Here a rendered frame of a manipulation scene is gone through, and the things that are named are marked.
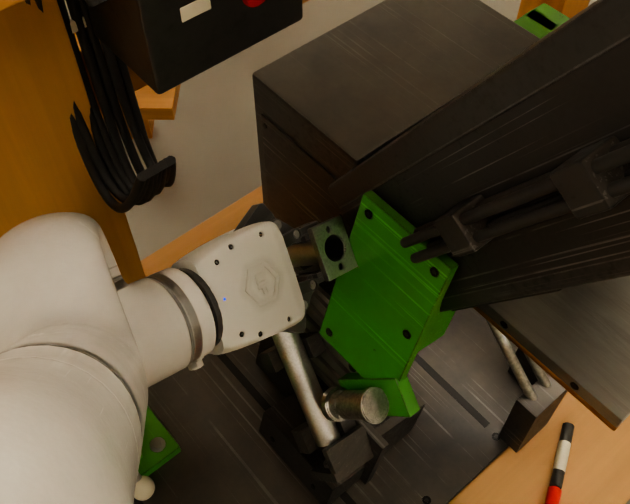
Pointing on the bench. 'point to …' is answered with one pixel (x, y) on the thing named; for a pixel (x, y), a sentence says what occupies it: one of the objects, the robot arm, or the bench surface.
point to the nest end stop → (341, 470)
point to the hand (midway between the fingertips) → (314, 251)
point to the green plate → (386, 296)
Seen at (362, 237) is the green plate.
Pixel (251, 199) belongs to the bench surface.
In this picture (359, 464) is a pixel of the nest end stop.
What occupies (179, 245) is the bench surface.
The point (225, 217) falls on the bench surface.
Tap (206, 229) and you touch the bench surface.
